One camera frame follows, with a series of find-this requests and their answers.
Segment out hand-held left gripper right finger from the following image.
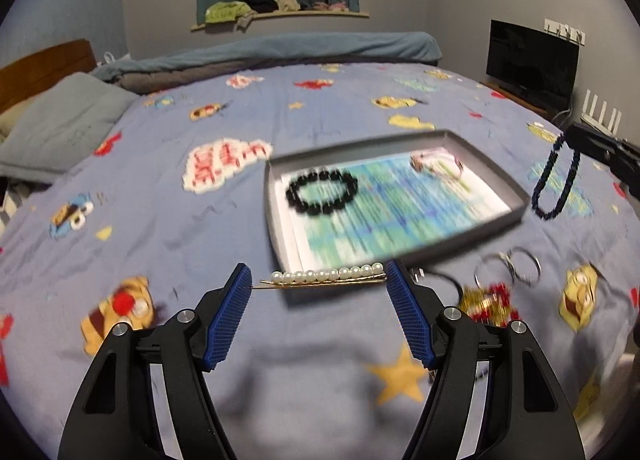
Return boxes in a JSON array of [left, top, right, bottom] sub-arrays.
[[385, 260, 586, 460]]

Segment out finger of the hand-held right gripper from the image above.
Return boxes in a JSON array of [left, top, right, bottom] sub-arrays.
[[565, 122, 640, 178]]

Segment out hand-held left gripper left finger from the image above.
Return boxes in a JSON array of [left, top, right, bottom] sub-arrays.
[[57, 262, 253, 460]]

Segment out dark blue bead bracelet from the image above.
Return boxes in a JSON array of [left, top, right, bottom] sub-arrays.
[[531, 135, 582, 221]]

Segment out black hair tie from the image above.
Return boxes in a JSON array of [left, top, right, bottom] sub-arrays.
[[422, 267, 463, 301]]

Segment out red and gold ornament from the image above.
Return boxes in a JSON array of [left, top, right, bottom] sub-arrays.
[[459, 282, 523, 325]]

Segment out thin metal bangle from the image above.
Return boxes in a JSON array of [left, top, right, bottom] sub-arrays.
[[506, 247, 542, 287], [474, 254, 508, 291]]

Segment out pearl hair clip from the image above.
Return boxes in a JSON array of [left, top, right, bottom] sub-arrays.
[[259, 262, 388, 289]]

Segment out grey cardboard tray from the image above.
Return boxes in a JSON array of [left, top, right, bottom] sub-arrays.
[[264, 129, 532, 277]]

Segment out white router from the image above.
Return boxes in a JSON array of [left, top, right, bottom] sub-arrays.
[[580, 90, 624, 134]]

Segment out cartoon printed bed sheet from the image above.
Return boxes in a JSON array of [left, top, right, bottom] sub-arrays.
[[0, 60, 640, 460]]

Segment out wooden television stand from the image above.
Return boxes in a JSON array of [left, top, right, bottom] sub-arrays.
[[482, 80, 567, 121]]

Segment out printed paper liner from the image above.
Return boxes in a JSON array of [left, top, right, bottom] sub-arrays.
[[282, 152, 513, 261]]

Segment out black television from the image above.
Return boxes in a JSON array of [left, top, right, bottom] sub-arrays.
[[486, 20, 580, 108]]

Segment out striped cloth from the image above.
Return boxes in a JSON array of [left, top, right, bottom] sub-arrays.
[[0, 180, 26, 233]]

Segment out grey blanket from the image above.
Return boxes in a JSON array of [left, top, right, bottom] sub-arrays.
[[117, 67, 226, 93]]

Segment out grey pillow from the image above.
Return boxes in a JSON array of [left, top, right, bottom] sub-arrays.
[[0, 72, 138, 185]]

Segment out blue duvet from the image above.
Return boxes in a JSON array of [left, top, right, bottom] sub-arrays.
[[92, 32, 441, 83]]

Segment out beige pillow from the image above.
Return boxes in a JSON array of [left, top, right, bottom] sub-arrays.
[[0, 102, 32, 141]]

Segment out green cloth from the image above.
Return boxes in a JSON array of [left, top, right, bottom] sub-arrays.
[[206, 2, 247, 24]]

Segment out wooden window sill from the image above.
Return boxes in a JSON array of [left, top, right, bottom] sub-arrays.
[[190, 10, 371, 33]]

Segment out wooden headboard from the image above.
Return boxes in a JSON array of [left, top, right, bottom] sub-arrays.
[[0, 40, 96, 113]]

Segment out white wall sockets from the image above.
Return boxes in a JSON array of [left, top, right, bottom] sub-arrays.
[[542, 17, 586, 45]]

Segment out black bead bracelet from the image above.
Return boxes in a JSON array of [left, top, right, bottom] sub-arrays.
[[285, 167, 359, 217]]

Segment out pink string bracelet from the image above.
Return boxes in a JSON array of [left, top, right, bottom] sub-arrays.
[[409, 150, 468, 181]]

